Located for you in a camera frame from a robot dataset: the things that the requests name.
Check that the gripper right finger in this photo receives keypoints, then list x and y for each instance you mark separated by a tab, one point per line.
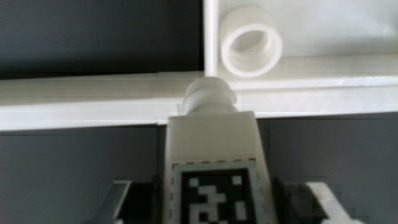
308	205

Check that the white front fence rail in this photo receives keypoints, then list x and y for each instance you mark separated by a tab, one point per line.
136	99

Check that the white square tabletop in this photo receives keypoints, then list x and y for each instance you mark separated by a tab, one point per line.
266	32

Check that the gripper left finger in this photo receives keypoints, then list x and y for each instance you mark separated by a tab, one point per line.
129	206

